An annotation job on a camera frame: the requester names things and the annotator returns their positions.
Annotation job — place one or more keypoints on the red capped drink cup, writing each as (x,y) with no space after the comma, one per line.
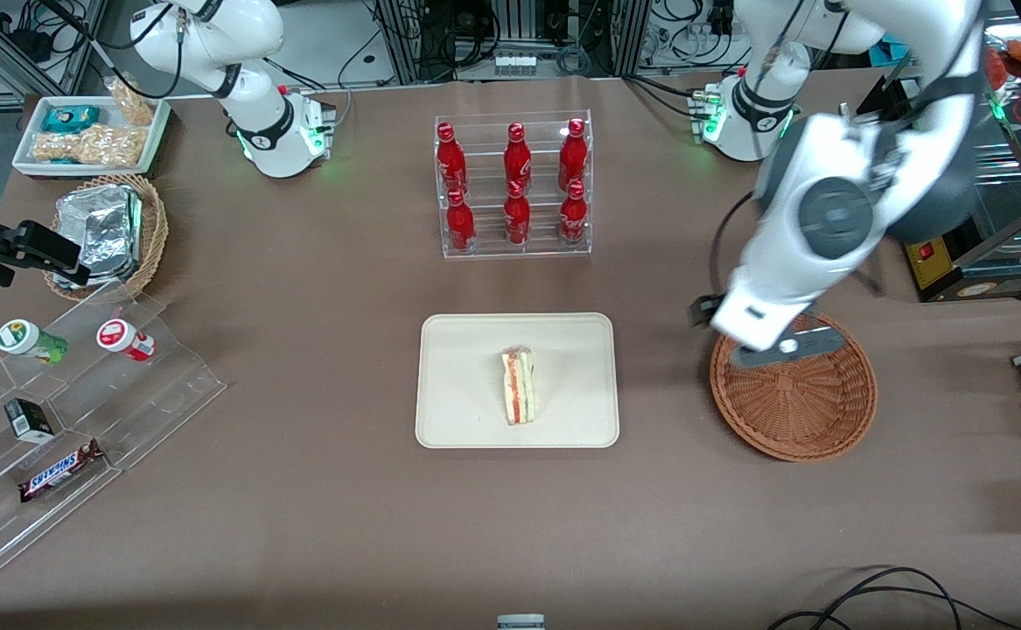
(121,337)

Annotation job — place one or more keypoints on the red cola bottle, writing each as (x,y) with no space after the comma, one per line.
(451,162)
(573,217)
(517,219)
(572,156)
(460,223)
(517,157)

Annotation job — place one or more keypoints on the large brown wicker basket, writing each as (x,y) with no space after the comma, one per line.
(790,411)

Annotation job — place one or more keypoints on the grey camera mount top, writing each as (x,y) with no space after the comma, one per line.
(520,623)

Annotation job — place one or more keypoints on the silver foil pack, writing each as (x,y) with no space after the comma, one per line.
(103,227)

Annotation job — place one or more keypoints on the teal snack packet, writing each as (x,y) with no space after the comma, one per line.
(71,118)

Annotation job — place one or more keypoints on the white snack tray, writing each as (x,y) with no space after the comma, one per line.
(29,149)

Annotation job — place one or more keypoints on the clear acrylic stepped stand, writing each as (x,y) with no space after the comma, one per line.
(160,394)

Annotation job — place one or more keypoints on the wide clear cracker bag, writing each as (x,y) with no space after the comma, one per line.
(90,146)

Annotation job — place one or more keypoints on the cream plastic tray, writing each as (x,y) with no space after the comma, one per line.
(466,381)

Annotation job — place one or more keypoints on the black food warmer case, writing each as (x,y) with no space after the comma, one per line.
(939,271)

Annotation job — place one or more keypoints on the small tan wicker basket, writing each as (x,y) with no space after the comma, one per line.
(156,227)

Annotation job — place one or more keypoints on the teal box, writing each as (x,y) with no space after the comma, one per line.
(888,51)

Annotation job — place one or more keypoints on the clear acrylic bottle rack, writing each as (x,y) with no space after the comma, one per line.
(545,249)

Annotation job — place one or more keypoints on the small clear cracker bag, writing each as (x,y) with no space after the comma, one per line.
(132,103)

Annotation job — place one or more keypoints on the snickers chocolate bar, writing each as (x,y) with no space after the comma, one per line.
(59,471)

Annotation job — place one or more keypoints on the small black box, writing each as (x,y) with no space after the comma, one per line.
(31,420)

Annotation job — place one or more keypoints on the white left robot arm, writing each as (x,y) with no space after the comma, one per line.
(790,262)

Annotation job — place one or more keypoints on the black power adapter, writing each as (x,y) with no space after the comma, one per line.
(27,40)

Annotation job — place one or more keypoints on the aluminium frame structure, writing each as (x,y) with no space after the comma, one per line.
(632,35)

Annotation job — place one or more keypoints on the white power strip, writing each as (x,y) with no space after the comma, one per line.
(515,64)

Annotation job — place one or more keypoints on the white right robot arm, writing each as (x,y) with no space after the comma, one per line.
(213,44)

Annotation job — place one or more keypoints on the triangle sandwich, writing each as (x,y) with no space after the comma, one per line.
(519,389)

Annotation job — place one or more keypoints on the green capped drink cup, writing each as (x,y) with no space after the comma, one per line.
(24,339)

